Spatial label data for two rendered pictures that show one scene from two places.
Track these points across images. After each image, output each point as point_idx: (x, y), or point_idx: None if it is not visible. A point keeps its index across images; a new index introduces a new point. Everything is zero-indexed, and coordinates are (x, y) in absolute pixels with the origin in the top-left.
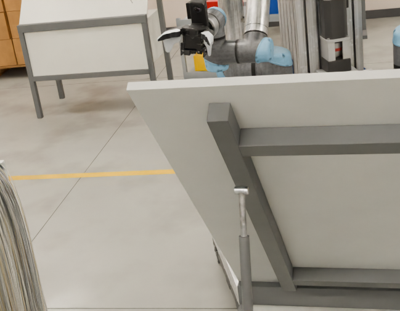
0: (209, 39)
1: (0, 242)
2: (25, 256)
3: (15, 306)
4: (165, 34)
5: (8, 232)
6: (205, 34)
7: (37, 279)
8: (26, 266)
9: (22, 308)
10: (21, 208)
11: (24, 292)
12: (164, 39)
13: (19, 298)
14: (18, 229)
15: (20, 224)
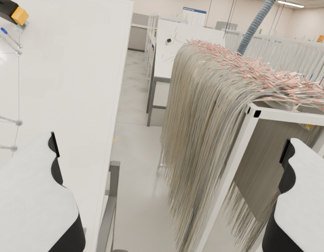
0: (43, 132)
1: (214, 119)
2: (218, 153)
3: (202, 148)
4: (293, 149)
5: (217, 123)
6: (43, 187)
7: (210, 167)
8: (211, 150)
9: (203, 156)
10: (224, 127)
11: (206, 155)
12: (281, 164)
13: (203, 148)
14: (233, 152)
15: (220, 131)
